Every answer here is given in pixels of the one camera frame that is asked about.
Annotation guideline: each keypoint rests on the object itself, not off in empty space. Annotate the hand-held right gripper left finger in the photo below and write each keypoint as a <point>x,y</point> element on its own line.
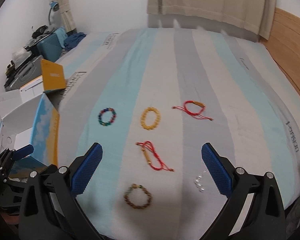
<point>86,170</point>

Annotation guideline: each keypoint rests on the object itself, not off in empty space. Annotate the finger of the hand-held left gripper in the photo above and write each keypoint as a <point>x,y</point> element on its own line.
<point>23,151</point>

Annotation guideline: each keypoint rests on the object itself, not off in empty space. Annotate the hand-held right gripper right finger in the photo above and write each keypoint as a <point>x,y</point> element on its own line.
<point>217,170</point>

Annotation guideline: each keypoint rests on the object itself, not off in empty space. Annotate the sky print cardboard box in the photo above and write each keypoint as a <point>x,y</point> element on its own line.
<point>43,127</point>

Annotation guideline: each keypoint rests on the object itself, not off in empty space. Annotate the grey suitcase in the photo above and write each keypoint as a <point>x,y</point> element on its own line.
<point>23,73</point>

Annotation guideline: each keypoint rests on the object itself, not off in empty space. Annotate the yellow and white box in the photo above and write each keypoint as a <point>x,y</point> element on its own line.
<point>52,76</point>

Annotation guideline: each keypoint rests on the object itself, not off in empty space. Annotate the clear plastic bag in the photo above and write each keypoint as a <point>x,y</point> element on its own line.
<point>19,53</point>

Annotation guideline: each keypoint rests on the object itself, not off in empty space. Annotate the teal suitcase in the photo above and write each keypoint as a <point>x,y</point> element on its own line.
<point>48,48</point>

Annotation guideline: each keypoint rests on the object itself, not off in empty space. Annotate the striped bed sheet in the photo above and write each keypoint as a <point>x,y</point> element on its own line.
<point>165,67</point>

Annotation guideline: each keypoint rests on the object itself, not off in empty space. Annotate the dark blue clothes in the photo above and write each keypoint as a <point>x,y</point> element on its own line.
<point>73,41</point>

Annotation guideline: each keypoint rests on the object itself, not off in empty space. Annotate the black bag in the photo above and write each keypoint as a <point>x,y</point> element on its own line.
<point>40,31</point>

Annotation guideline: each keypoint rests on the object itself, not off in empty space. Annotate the light teal cloth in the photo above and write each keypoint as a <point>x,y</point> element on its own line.
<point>61,35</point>

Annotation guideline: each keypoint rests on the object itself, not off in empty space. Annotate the wooden headboard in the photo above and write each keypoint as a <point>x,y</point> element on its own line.
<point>290,47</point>

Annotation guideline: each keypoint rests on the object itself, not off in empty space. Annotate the narrow beige curtain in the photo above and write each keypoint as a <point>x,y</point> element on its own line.
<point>65,10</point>

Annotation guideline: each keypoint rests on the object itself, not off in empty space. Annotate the blue desk lamp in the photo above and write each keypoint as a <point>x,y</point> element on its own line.
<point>54,7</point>

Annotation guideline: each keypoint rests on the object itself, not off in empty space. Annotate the wide beige curtain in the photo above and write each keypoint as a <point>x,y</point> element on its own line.
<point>210,2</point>

